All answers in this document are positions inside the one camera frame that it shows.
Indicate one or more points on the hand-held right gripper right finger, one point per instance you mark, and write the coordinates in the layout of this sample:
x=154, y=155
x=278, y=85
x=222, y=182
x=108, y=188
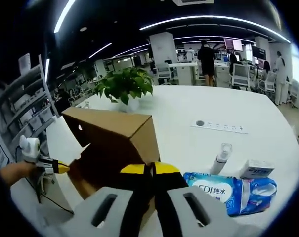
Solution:
x=171, y=197

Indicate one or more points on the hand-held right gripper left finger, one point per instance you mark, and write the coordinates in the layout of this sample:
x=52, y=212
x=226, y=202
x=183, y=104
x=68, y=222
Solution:
x=134, y=197

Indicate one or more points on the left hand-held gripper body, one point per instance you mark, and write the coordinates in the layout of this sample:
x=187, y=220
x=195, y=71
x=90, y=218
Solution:
x=29, y=148

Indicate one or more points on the blue wet wipes pack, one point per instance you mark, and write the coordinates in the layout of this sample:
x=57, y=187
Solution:
x=211, y=190

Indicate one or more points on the brown cardboard shoe box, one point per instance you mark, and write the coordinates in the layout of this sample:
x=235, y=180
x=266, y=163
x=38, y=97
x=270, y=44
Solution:
x=114, y=138

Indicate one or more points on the white tube with clear cap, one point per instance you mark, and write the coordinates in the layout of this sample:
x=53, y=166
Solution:
x=221, y=158

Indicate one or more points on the white printed carton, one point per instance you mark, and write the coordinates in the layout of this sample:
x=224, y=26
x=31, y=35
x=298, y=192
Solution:
x=256, y=169

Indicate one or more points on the person's left hand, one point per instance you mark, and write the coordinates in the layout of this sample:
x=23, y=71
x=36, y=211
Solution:
x=29, y=168

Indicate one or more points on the white desk socket panel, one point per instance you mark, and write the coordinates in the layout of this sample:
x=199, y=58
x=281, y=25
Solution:
x=218, y=127

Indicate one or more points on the green plant in white pot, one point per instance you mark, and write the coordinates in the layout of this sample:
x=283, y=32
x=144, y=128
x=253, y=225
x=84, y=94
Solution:
x=124, y=84

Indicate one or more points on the ceiling light strip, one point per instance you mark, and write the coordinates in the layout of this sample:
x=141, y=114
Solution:
x=100, y=50
x=65, y=15

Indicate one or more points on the white office chair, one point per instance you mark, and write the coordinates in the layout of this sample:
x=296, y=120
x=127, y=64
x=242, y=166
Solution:
x=163, y=72
x=267, y=82
x=240, y=75

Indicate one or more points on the long curved ceiling light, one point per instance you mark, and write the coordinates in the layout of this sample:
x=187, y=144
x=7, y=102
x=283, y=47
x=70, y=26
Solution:
x=188, y=18

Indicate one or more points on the ceiling air conditioner vent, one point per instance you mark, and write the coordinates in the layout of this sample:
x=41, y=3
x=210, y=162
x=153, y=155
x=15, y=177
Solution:
x=192, y=2

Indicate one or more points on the pink wall monitor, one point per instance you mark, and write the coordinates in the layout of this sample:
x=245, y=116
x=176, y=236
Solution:
x=233, y=44

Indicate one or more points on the dark wall monitor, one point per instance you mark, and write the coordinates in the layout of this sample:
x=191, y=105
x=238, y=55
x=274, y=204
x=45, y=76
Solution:
x=259, y=52

